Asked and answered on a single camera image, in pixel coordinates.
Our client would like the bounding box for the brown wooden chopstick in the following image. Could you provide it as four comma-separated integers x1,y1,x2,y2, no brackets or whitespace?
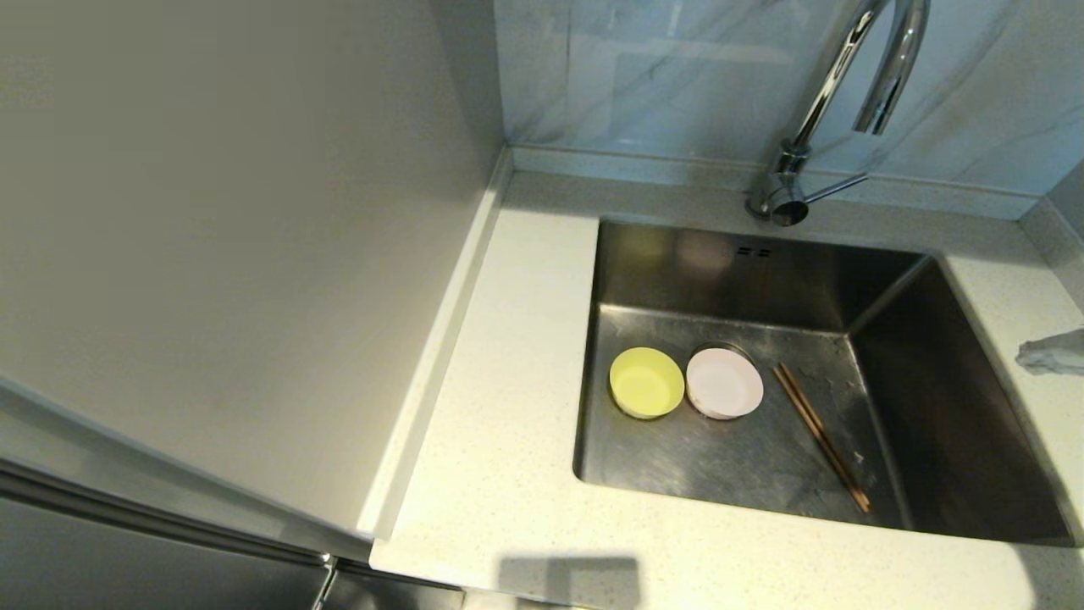
772,368,868,513
779,362,874,509

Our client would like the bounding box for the pale pink bowl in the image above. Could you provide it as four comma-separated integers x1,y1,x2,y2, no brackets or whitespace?
685,343,766,422

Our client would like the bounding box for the yellow plastic bowl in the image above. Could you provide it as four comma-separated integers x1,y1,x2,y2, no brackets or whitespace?
609,346,686,421

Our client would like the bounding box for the stainless steel sink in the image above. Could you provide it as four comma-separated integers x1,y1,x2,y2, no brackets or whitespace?
573,216,1081,550

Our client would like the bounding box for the chrome gooseneck faucet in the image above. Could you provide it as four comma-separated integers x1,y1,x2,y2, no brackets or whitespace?
745,0,932,227

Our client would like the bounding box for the beige tall cabinet side panel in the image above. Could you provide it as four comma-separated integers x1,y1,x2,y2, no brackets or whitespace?
0,0,513,543

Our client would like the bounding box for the chrome cabinet trim strip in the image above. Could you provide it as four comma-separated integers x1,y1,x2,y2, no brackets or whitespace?
0,462,373,570

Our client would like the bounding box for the grey tall cabinet door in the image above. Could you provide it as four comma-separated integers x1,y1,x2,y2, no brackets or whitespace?
0,498,467,610

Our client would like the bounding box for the chrome cabinet handle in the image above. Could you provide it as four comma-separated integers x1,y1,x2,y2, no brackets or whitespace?
310,554,340,610

